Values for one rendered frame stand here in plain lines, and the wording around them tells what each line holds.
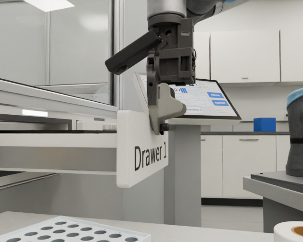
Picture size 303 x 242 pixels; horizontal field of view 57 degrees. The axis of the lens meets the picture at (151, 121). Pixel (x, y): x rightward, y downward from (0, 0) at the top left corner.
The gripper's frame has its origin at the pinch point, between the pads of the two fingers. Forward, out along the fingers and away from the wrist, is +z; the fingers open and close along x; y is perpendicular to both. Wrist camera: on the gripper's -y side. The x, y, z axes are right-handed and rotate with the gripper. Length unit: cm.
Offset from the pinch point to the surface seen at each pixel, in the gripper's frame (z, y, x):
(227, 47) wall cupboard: -112, 19, 332
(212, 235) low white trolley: 14.5, 10.8, -13.0
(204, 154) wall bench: 28, -10, 294
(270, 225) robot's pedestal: 27, 25, 34
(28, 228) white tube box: 10.8, -7.5, -25.9
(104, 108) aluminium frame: -7.0, -26.0, 34.6
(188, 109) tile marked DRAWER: -10, -4, 83
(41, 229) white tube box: 11.1, -6.6, -25.0
